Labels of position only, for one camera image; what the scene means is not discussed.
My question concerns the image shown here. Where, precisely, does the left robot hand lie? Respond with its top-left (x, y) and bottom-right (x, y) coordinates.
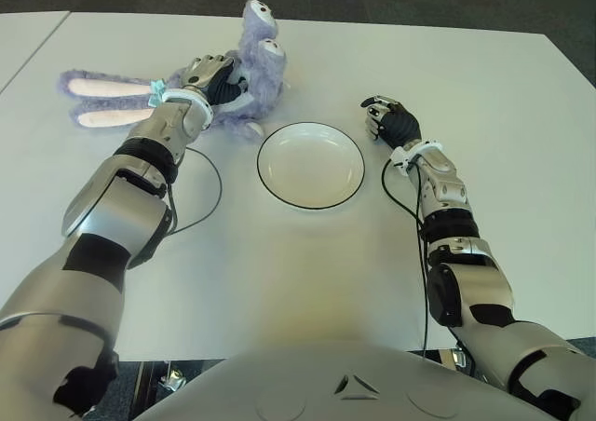
top-left (179, 53), bottom-right (251, 108)

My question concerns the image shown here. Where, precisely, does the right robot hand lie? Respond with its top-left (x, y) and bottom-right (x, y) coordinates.
top-left (360, 93), bottom-right (423, 150)

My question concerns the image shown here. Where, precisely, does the purple plush bunny doll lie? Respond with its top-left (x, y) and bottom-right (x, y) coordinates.
top-left (56, 0), bottom-right (292, 139)

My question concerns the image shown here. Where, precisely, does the white plate with black rim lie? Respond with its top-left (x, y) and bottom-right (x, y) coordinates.
top-left (255, 121), bottom-right (366, 211)

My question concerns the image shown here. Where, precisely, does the grey robot torso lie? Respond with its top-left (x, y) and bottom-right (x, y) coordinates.
top-left (134, 340), bottom-right (583, 421)

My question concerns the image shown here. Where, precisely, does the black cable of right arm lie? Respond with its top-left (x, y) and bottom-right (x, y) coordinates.
top-left (381, 157), bottom-right (432, 352)

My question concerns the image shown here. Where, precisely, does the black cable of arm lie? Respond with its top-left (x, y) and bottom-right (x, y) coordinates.
top-left (167, 146), bottom-right (224, 236)
top-left (381, 157), bottom-right (432, 352)

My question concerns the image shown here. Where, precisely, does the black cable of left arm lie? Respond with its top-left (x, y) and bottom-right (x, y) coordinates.
top-left (167, 146), bottom-right (224, 236)

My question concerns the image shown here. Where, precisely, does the silver metal bracket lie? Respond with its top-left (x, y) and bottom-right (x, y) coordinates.
top-left (157, 362), bottom-right (187, 392)

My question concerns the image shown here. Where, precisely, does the dark table frame leg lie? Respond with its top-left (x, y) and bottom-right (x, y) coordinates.
top-left (134, 360), bottom-right (162, 417)

